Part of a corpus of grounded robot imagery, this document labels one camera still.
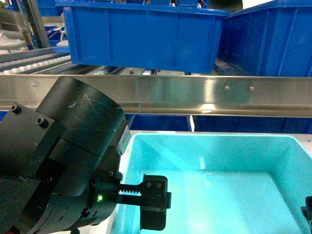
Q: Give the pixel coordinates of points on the stainless steel shelf rail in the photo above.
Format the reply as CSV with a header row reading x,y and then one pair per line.
x,y
207,95

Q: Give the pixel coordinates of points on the blue plastic bin centre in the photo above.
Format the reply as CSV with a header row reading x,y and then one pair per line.
x,y
160,37

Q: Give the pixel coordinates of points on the turquoise plastic bin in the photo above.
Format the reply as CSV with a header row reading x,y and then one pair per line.
x,y
227,184

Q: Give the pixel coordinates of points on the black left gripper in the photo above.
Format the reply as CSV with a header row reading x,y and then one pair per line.
x,y
154,202

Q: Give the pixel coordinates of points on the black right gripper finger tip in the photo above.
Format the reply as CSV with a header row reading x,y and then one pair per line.
x,y
307,210

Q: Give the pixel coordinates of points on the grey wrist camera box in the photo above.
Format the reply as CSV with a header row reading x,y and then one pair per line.
x,y
123,135

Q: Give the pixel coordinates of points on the blue plastic bin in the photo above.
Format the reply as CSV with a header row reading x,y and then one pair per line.
x,y
160,37
270,39

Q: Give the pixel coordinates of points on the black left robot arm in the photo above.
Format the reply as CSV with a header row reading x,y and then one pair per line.
x,y
59,165

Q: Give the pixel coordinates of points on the blue plastic bin right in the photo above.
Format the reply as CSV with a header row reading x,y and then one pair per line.
x,y
270,39

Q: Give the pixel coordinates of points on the roller conveyor track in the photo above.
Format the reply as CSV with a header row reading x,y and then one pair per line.
x,y
31,61

